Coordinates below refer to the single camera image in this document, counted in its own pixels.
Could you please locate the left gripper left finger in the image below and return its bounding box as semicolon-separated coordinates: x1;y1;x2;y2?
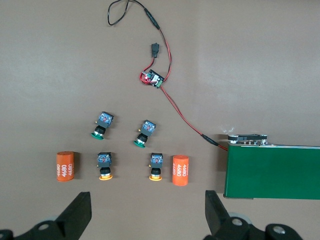
0;191;93;240

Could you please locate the small controller circuit board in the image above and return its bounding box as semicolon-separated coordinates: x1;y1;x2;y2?
140;69;165;90

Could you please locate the black inline rocker switch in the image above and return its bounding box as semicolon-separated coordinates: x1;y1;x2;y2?
149;42;161;59

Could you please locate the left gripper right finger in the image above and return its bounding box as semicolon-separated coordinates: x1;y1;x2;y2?
203;189;306;240

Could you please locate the green conveyor belt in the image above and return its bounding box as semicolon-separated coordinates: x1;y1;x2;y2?
223;133;320;201

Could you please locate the green push button switch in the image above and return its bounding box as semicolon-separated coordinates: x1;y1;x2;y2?
90;111;115;141
133;119;157;149

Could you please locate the orange 4680 cylinder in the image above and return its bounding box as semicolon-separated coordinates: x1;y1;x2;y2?
171;154;190;187
55;150;75;183

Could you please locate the red black power wire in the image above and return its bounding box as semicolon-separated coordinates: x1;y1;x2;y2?
106;0;229;152

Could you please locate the yellow push button switch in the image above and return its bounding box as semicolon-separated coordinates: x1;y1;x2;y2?
148;152;165;182
96;151;114;181

